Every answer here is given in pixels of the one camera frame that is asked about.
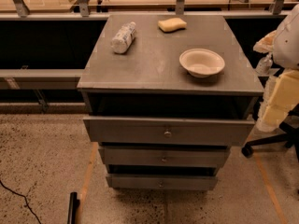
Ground middle grey drawer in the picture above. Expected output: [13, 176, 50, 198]
[99, 147, 230, 168]

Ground clear plastic water bottle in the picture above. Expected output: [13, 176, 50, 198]
[111, 21, 136, 54]

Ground grey drawer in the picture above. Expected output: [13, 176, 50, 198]
[83, 116, 254, 146]
[99, 147, 230, 168]
[106, 174, 218, 190]

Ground black bar on floor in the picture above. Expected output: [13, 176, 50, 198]
[67, 192, 80, 224]

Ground bottom grey drawer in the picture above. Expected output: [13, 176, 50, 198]
[106, 174, 218, 190]

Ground black floor cable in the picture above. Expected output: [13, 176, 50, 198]
[0, 180, 42, 224]

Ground grey drawer cabinet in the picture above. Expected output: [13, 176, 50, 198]
[78, 15, 263, 178]

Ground white paper bowl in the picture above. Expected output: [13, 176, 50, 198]
[179, 49, 225, 78]

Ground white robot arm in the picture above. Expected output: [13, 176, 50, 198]
[253, 5, 299, 132]

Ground black office chair base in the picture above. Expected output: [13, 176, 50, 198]
[241, 105, 299, 161]

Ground top grey drawer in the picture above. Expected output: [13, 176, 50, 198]
[83, 116, 254, 146]

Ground yellow sponge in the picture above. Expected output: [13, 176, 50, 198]
[158, 18, 187, 33]

